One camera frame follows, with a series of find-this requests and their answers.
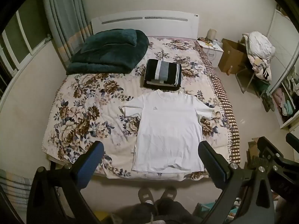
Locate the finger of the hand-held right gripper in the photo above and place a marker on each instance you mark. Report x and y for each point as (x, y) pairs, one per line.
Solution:
(293, 138)
(272, 148)

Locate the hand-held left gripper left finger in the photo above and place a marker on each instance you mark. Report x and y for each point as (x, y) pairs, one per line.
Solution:
(90, 165)

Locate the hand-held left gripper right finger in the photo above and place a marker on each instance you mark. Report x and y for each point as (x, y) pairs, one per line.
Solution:
(206, 156)

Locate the white t-shirt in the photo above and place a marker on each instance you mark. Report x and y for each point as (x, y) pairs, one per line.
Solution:
(167, 130)

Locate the stack of folded dark clothes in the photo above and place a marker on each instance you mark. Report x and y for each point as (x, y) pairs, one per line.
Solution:
(162, 73)

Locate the pile of light clothes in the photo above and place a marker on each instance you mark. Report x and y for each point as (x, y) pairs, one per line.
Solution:
(260, 49)

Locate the small open cardboard box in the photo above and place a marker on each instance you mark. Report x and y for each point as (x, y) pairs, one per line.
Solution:
(252, 152)

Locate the pair of green slippers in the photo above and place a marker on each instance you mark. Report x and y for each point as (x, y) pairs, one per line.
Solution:
(269, 103)

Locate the person's grey right slipper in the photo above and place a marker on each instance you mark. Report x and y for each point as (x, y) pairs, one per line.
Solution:
(168, 193)

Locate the bed with floral sheet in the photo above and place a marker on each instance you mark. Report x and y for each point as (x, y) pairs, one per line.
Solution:
(93, 98)

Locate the person's legs in dark pants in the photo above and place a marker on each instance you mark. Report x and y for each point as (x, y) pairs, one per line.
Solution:
(158, 211)

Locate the metal folding chair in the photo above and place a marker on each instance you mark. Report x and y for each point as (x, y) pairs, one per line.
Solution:
(247, 79)

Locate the striped folded bedding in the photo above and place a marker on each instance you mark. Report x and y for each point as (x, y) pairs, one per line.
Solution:
(14, 183)

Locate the white wardrobe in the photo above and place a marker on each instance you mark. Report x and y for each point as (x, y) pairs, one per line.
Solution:
(283, 51)

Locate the brown cardboard box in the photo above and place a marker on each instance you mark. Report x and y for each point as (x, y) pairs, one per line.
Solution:
(231, 56)

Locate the white nightstand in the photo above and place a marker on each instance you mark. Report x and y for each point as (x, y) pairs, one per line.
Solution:
(213, 52)

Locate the dark green folded blanket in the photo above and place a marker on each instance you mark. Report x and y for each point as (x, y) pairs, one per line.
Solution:
(105, 60)

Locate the beige table lamp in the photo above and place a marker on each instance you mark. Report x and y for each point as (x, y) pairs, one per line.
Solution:
(212, 34)

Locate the dark green pillow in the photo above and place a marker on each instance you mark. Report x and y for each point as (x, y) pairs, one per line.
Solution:
(107, 40)

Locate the white headboard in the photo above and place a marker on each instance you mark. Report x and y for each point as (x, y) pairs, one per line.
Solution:
(144, 25)

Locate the pale green curtain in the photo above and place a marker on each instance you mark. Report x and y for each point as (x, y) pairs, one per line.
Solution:
(65, 16)

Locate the window with white frame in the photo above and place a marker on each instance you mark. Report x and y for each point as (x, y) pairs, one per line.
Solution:
(16, 42)

